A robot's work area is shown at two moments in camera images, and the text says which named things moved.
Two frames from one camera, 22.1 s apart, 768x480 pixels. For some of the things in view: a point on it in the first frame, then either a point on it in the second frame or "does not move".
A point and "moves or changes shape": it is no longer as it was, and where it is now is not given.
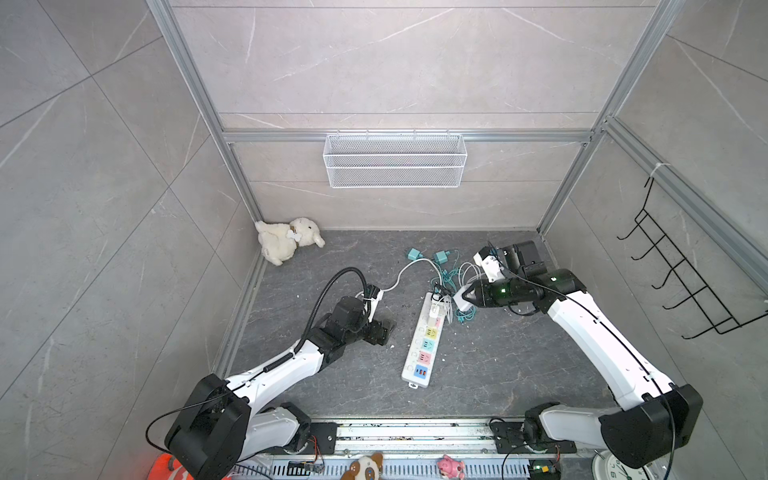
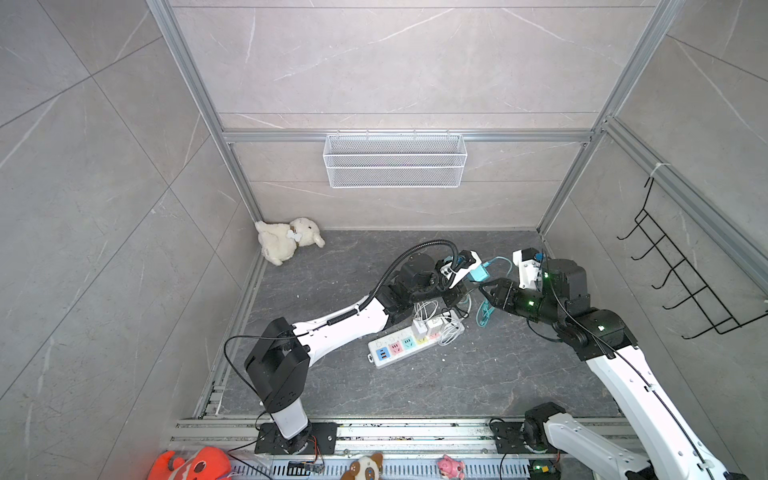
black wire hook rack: x=720 y=317 does not move
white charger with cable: x=461 y=302 to x=448 y=331
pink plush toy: x=451 y=468 does not move
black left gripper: x=377 y=337 to x=458 y=293
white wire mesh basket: x=394 y=161 does not move
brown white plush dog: x=369 y=467 does not move
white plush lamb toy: x=280 y=241 does not move
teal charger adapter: x=414 y=254 moves or changes shape
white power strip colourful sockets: x=420 y=347 to x=394 y=347
